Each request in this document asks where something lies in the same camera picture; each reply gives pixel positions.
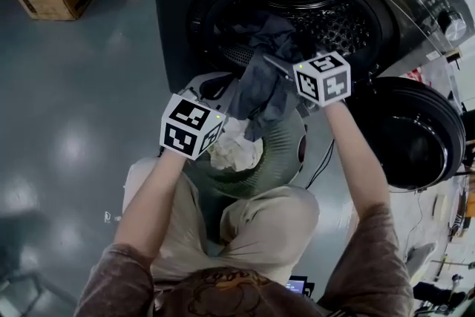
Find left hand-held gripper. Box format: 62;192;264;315
160;72;239;161

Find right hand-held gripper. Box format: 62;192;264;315
262;50;353;119

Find dark grey garment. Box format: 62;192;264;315
220;10;316;142

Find white towel clothes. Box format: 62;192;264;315
209;117;264;172

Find black washing machine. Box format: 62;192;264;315
151;0;468;94

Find green laundry basket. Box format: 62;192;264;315
183;107;308;200

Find person's left forearm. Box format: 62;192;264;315
114;150;187;259

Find person's right forearm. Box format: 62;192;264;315
324;99;393;220

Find black washing machine door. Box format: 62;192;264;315
348;76;467;190

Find person's beige trousers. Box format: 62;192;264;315
122;155;321;283

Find person's brown printed shirt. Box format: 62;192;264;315
73;203;415;317

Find small black tablet screen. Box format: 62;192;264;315
285;275;309;296

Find white and yellow foam cushion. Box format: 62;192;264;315
406;241;439;274

